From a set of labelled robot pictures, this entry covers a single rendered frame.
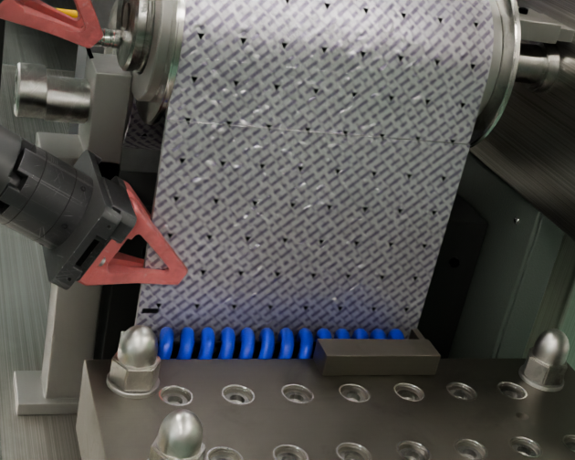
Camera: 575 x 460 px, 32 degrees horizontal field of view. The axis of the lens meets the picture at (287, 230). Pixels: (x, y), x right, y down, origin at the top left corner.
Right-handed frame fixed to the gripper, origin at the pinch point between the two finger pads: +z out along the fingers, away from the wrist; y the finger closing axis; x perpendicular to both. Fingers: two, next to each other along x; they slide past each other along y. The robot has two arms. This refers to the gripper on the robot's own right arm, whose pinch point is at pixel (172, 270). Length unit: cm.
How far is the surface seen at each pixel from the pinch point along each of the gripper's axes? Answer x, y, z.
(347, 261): 7.7, 0.3, 11.3
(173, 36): 14.3, 0.5, -10.8
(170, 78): 11.9, 0.8, -9.4
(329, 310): 3.5, 0.3, 13.0
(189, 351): -3.6, 3.7, 3.3
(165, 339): -3.9, 3.0, 1.5
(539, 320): 10, -16, 47
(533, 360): 10.6, 7.4, 26.1
